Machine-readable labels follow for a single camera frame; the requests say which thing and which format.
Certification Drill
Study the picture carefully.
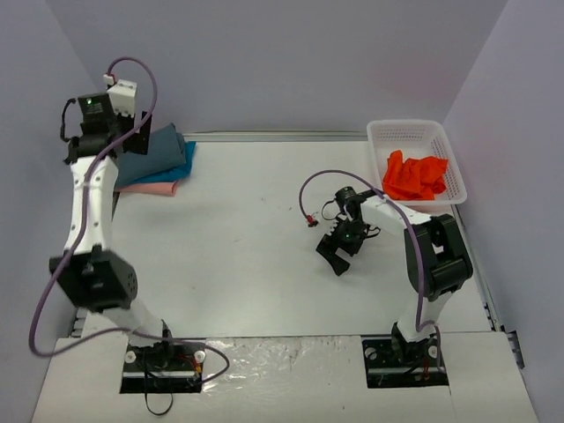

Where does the dark blue-grey t shirt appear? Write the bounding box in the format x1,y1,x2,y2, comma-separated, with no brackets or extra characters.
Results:
115,123,187,188

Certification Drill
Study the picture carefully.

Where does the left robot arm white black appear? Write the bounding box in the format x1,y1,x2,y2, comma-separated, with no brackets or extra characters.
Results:
49,83,178,368

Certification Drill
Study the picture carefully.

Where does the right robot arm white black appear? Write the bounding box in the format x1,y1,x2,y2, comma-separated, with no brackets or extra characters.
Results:
316,187,473,364

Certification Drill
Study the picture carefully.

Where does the folded teal t shirt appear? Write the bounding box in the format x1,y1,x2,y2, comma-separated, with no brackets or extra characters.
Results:
133,141,197,184

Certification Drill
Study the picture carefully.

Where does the folded pink t shirt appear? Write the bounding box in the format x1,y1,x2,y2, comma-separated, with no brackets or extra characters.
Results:
115,181,179,197

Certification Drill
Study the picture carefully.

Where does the orange crumpled t shirt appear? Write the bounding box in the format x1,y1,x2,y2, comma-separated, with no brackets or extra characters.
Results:
382,150,449,201

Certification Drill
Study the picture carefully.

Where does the white plastic basket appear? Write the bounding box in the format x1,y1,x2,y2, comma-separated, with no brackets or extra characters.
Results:
367,119,467,212

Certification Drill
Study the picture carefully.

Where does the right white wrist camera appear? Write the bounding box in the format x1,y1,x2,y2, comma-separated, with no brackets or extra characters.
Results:
305,211,346,234

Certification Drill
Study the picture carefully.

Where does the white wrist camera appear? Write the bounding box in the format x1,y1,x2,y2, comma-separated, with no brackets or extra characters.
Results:
107,79,137,117
305,211,346,234

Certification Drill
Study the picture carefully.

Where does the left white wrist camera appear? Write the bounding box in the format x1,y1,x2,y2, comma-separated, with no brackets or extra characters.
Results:
107,79,137,117

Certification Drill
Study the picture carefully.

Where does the aluminium rail back edge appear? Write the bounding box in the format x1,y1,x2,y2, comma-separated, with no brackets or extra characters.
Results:
183,130,367,143

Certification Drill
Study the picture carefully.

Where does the aluminium rail edge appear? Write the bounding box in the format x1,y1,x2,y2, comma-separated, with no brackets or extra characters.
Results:
452,206,525,372
183,130,367,143

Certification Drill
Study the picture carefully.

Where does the aluminium rail right edge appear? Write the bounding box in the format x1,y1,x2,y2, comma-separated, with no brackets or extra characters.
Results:
452,206,525,372

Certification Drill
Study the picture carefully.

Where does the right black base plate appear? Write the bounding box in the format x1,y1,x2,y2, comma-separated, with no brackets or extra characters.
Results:
361,335,449,389

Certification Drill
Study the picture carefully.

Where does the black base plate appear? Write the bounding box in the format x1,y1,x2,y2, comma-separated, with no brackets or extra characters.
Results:
361,335,449,389
120,344,203,394

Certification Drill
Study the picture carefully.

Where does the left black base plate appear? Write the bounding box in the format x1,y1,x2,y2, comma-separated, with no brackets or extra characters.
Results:
120,344,203,394

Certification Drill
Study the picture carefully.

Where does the thin black cable loop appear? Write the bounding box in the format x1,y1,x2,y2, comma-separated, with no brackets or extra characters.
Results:
145,382,174,416

